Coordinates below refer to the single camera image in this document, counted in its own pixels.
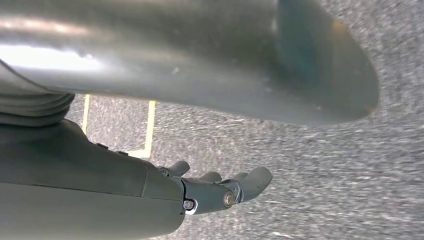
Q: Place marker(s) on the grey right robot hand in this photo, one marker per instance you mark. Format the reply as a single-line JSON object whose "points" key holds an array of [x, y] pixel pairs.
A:
{"points": [[165, 49]]}

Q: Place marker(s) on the yellow floor tape square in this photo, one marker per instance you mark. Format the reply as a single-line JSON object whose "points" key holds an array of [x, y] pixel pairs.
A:
{"points": [[150, 132]]}

